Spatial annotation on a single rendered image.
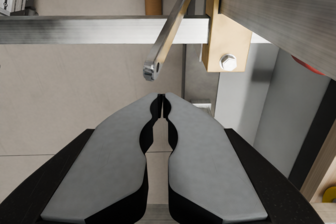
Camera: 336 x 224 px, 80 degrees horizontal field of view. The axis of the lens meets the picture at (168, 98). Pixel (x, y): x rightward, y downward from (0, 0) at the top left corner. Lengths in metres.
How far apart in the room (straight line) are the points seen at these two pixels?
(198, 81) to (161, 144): 1.10
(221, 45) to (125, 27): 0.12
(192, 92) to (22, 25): 0.33
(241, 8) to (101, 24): 0.16
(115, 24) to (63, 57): 1.07
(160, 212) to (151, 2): 0.89
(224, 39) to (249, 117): 0.42
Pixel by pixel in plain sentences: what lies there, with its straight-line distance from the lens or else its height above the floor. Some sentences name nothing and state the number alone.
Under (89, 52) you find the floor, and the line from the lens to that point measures 1.25.
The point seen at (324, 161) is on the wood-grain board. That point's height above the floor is 0.89.
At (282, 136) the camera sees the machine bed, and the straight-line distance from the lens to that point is 0.57.
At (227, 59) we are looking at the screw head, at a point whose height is 0.88.
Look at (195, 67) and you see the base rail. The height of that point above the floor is 0.70.
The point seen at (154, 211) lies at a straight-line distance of 0.34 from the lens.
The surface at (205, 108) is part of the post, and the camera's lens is 0.46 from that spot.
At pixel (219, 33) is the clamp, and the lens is 0.26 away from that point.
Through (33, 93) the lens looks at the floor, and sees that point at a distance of 1.53.
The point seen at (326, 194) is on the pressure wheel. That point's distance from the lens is 0.44.
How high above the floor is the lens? 1.11
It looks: 60 degrees down
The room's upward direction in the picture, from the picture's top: 180 degrees counter-clockwise
